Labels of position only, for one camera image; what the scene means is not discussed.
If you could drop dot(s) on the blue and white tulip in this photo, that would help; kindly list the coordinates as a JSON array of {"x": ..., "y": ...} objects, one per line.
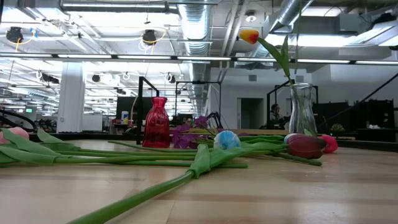
[
  {"x": 227, "y": 140},
  {"x": 289, "y": 136}
]

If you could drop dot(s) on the yellow and red tulip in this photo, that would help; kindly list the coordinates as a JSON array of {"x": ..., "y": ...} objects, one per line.
[{"x": 248, "y": 36}]

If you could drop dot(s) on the pink tulip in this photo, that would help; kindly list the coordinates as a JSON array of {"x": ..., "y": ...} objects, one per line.
[{"x": 15, "y": 133}]

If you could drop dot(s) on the wooden shelf with black legs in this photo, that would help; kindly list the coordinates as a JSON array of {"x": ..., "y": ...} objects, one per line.
[{"x": 140, "y": 118}]

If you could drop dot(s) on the purple artificial flower bunch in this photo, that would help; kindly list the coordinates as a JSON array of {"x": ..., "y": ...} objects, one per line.
[{"x": 183, "y": 138}]

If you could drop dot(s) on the red glass vase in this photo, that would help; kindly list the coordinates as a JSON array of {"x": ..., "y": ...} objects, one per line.
[{"x": 157, "y": 124}]

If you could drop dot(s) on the grey door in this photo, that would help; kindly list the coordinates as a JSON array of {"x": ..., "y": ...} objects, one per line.
[{"x": 252, "y": 113}]

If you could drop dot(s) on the LED light bar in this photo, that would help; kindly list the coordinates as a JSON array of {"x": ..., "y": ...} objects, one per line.
[{"x": 202, "y": 58}]

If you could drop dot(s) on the black computer monitor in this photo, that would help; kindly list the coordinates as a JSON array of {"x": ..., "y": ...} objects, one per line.
[{"x": 127, "y": 107}]

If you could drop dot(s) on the white bottle yellow label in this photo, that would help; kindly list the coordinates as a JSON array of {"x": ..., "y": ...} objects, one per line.
[{"x": 125, "y": 118}]

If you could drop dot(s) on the person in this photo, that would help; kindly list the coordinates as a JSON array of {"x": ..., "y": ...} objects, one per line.
[{"x": 275, "y": 110}]

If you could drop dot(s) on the black ceiling-mounted device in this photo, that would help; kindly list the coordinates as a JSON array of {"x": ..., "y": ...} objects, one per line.
[
  {"x": 14, "y": 35},
  {"x": 149, "y": 37}
]

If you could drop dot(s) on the clear glass vase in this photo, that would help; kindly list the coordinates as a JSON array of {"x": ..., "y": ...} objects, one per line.
[{"x": 297, "y": 121}]

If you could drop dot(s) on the round ceiling sensor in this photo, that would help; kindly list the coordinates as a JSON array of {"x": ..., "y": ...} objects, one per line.
[{"x": 250, "y": 17}]

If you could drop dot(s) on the white square column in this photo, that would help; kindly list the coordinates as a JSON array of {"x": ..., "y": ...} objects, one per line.
[{"x": 71, "y": 99}]

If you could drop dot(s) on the small green potted plant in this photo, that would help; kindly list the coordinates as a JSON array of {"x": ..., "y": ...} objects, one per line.
[{"x": 337, "y": 127}]

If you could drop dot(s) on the black equipment cabinet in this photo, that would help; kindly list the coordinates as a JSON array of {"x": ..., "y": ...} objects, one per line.
[{"x": 373, "y": 115}]

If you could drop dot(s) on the thin black metal frame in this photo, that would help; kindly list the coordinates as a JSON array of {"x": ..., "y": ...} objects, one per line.
[{"x": 199, "y": 82}]

